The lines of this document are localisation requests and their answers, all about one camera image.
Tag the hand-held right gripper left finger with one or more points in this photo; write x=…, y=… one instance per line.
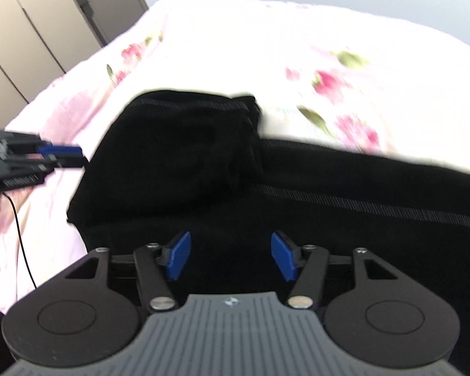
x=179, y=256

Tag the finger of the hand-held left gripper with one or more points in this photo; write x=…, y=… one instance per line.
x=60, y=150
x=68, y=162

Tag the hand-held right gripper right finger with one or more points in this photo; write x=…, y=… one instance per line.
x=282, y=256

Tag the black pants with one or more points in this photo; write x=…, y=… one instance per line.
x=203, y=188

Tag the beige wardrobe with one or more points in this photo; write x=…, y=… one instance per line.
x=31, y=19

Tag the pink floral blanket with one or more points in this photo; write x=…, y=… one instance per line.
x=235, y=47

